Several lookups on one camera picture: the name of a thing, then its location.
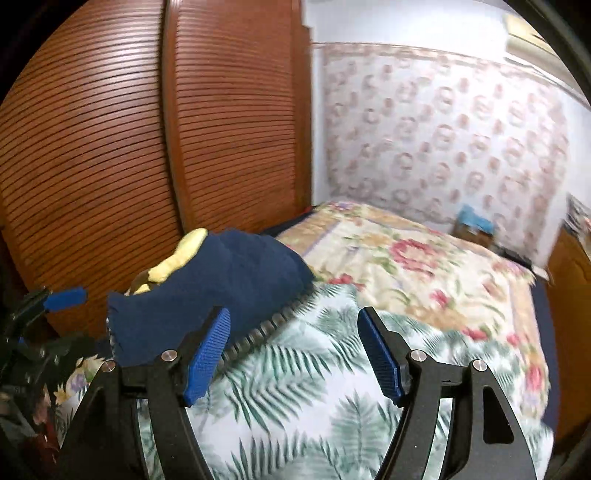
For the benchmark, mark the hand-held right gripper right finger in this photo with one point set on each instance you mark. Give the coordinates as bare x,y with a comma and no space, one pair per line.
381,357

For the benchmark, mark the yellow plush toy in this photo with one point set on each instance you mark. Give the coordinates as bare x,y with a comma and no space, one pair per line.
184,249

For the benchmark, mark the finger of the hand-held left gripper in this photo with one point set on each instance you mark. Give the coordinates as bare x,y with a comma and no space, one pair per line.
74,348
67,298

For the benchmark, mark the wooden sideboard cabinet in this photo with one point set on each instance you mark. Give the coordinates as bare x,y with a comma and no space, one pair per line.
572,286

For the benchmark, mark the circle patterned curtain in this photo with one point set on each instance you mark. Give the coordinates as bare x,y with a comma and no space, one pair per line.
438,138

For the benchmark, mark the cardboard box with blue cloth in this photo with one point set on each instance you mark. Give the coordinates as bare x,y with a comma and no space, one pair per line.
473,226

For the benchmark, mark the navy printed t-shirt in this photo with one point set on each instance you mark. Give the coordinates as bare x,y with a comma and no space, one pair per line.
221,277

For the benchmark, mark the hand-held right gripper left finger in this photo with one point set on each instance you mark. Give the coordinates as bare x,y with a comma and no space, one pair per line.
207,355

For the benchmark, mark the wooden louvred wardrobe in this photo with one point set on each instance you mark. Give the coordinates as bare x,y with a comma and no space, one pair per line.
92,161

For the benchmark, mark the beige air conditioner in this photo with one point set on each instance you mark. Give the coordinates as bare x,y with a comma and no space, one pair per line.
521,34

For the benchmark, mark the floral blanket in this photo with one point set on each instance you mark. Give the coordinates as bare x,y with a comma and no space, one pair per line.
415,258

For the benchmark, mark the navy bed sheet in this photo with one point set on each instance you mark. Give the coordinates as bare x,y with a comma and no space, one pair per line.
549,350

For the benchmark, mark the floral cushion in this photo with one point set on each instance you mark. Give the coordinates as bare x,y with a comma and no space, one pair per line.
579,217

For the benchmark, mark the palm leaf blanket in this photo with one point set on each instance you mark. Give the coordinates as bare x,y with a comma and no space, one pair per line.
300,392

